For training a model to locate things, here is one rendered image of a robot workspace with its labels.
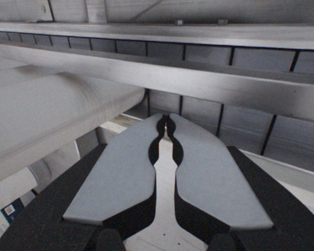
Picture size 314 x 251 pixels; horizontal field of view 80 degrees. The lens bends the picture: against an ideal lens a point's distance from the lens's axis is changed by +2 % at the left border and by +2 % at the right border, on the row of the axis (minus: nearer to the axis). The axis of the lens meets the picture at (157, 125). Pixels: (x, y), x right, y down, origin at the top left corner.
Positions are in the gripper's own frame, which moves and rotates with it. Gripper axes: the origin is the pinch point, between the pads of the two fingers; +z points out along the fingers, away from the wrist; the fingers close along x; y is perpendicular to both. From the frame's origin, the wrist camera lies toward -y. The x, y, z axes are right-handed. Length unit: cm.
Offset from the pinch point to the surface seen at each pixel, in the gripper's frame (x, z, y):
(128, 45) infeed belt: -3.8, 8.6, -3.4
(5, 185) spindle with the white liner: -35.1, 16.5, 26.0
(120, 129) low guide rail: -4.6, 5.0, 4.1
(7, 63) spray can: -21.3, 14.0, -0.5
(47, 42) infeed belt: -16.0, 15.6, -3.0
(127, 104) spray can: -3.6, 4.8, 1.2
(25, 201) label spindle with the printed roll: -55, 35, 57
